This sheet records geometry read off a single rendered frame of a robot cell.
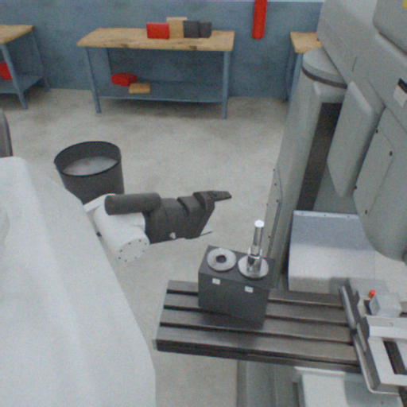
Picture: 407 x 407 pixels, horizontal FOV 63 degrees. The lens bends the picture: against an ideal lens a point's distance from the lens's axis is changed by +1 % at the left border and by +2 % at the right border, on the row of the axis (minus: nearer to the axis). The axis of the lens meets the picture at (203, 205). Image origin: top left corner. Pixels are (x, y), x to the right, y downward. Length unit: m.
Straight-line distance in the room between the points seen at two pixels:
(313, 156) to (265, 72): 3.94
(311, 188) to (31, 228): 1.10
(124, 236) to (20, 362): 0.39
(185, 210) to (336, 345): 0.71
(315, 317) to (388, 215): 0.54
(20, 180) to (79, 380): 0.17
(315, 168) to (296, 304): 0.47
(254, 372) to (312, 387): 0.69
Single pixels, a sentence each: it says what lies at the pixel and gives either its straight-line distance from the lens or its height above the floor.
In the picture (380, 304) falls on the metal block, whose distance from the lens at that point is 1.13.
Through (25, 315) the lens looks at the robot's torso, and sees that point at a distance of 0.20.
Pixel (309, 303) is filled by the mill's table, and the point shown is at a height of 0.91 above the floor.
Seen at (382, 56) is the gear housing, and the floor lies 1.70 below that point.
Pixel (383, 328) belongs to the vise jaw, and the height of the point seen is 1.02.
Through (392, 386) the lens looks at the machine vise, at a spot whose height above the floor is 0.97.
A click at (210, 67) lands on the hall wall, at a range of 5.06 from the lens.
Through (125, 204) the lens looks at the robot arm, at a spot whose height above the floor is 1.55.
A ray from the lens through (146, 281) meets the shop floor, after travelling 2.42.
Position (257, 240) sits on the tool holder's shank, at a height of 1.24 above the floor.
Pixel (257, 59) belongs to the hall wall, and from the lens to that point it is 5.01.
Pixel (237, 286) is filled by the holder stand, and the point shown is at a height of 1.08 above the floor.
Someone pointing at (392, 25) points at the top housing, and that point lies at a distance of 0.78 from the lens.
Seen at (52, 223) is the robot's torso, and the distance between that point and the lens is 0.26.
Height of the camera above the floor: 1.90
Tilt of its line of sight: 40 degrees down
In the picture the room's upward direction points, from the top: straight up
